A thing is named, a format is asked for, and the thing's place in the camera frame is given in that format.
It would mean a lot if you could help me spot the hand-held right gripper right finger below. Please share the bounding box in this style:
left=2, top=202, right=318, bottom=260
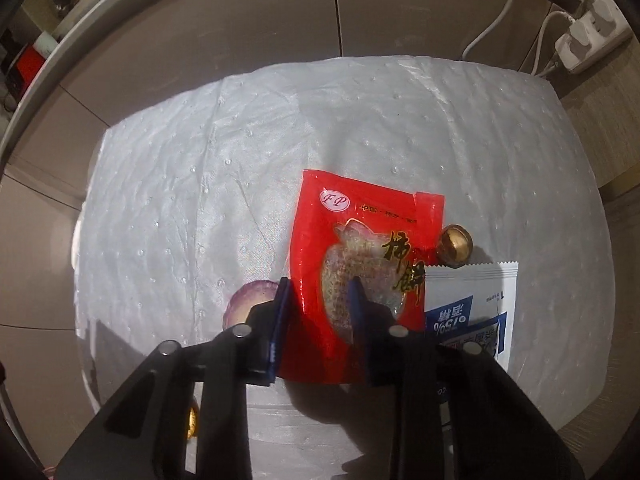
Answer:
left=347, top=276, right=586, bottom=480

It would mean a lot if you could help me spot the red snack packet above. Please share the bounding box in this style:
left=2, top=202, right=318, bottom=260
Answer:
left=276, top=169, right=446, bottom=385

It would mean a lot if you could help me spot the white power strip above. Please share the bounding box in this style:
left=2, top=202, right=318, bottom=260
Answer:
left=555, top=0, right=632, bottom=74

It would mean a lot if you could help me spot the purple round disc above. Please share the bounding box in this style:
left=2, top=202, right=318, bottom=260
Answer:
left=227, top=282, right=281, bottom=329

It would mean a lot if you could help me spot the white dimpled table mat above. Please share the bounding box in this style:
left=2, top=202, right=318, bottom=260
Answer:
left=74, top=54, right=615, bottom=431

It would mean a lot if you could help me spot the white blue wipe packet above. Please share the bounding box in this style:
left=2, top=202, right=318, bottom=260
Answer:
left=424, top=261, right=521, bottom=374

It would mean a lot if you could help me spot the dried orange peel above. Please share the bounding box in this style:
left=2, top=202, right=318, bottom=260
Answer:
left=436, top=225, right=474, bottom=267

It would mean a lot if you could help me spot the red kitchen appliance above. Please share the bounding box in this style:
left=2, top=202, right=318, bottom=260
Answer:
left=10, top=42, right=51, bottom=94

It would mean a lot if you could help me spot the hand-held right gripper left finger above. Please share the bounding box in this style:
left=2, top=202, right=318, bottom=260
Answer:
left=60, top=276, right=293, bottom=480

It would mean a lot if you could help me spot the white looped cable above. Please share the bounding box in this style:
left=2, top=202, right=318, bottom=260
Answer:
left=461, top=0, right=576, bottom=79

